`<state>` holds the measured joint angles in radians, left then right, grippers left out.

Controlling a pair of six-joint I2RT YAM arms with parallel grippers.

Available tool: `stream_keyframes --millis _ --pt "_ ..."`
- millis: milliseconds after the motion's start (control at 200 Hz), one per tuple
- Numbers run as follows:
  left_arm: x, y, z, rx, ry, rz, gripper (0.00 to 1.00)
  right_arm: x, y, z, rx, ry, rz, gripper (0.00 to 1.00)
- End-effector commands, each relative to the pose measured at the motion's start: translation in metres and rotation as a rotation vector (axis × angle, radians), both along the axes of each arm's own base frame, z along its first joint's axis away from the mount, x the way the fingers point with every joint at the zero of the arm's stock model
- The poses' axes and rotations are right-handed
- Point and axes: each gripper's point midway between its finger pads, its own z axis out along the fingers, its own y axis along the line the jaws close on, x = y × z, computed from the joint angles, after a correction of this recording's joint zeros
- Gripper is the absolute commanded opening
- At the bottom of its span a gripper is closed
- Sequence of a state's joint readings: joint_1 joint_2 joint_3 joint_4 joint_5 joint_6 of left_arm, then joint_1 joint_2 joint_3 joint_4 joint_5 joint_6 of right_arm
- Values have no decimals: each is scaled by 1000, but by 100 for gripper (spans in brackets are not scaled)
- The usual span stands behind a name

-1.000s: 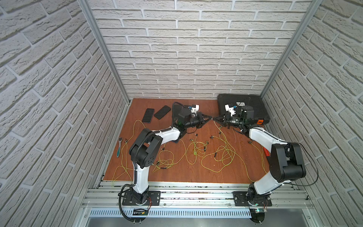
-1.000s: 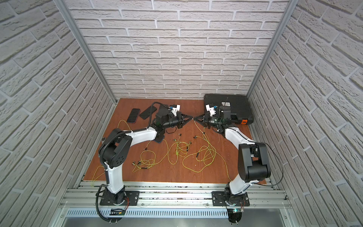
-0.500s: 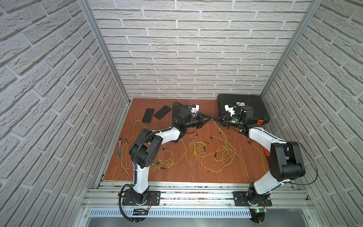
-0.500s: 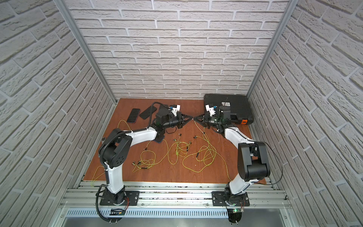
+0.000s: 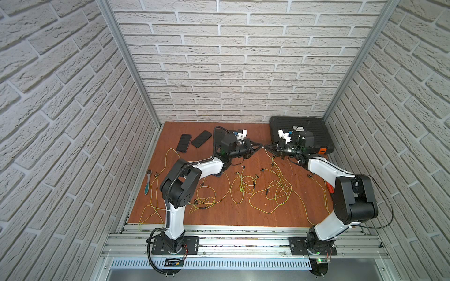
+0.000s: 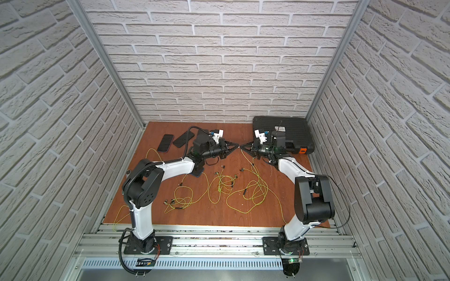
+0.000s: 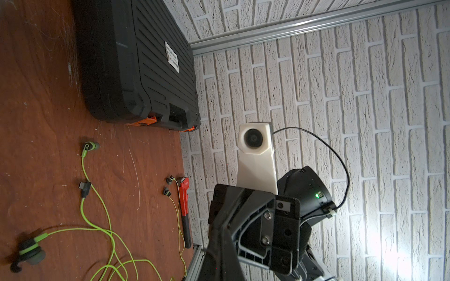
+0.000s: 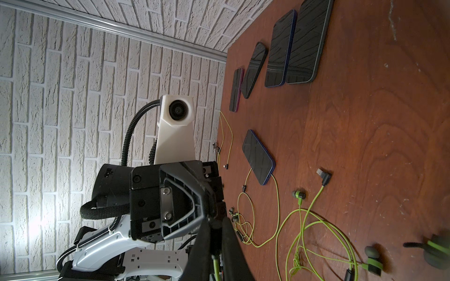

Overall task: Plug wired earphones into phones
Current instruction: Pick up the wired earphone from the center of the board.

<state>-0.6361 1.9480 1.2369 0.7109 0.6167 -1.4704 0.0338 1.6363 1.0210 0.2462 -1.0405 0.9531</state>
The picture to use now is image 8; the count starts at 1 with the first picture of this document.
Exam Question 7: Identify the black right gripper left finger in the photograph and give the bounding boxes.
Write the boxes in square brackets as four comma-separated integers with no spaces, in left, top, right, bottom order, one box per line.
[180,219,212,281]

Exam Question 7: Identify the dark phone near case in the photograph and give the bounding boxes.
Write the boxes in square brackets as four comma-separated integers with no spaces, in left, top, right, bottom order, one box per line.
[285,0,334,84]

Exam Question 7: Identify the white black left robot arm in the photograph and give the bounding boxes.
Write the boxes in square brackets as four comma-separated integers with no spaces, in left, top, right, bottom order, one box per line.
[57,95,226,281]

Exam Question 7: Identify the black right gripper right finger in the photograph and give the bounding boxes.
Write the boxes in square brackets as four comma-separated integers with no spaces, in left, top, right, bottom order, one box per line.
[221,218,255,281]

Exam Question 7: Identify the black phone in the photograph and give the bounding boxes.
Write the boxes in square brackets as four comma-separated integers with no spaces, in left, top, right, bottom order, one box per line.
[229,68,244,112]
[241,42,268,99]

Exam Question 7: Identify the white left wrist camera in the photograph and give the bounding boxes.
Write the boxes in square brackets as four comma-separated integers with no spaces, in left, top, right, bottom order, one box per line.
[154,95,196,165]

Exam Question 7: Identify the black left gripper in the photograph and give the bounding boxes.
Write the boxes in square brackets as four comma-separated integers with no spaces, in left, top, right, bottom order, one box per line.
[130,160,225,242]

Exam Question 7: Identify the black phone far left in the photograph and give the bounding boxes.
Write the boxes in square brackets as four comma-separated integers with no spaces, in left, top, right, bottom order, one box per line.
[229,68,244,112]

